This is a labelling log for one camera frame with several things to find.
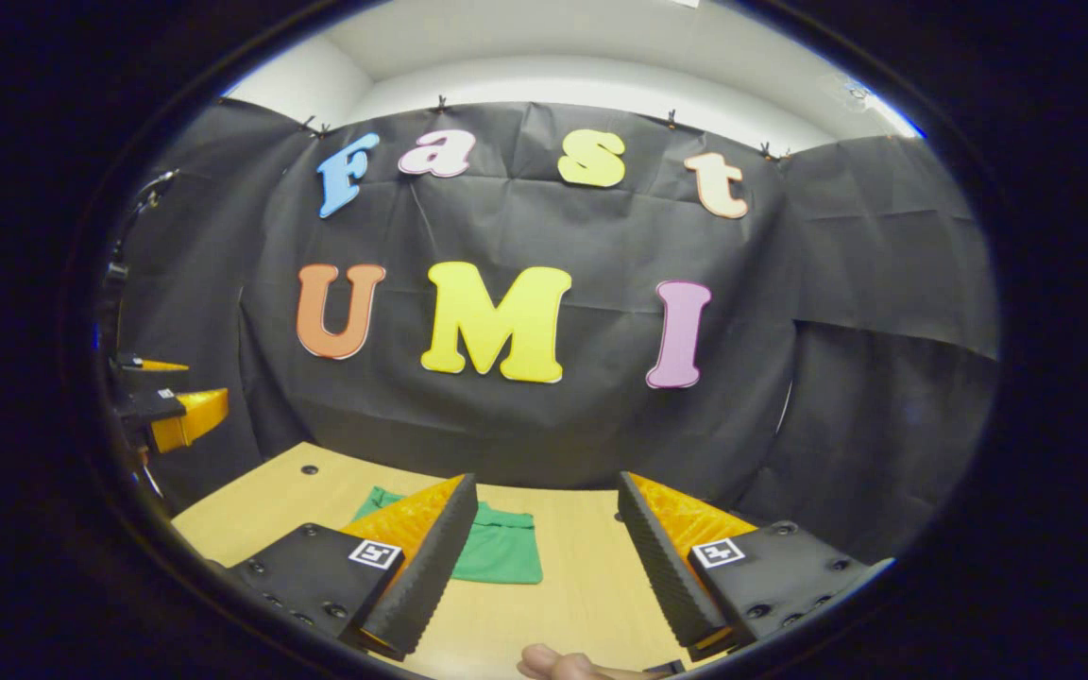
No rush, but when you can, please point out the black backdrop cloth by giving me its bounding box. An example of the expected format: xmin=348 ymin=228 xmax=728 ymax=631
xmin=95 ymin=94 xmax=1000 ymax=568

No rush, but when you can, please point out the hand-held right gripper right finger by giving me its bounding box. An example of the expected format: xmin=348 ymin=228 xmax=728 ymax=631
xmin=617 ymin=470 xmax=894 ymax=662

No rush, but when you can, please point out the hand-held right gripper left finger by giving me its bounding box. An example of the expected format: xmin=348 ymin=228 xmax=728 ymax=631
xmin=223 ymin=472 xmax=480 ymax=662

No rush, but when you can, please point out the green polo T-shirt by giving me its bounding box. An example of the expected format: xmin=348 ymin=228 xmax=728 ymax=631
xmin=352 ymin=485 xmax=544 ymax=586

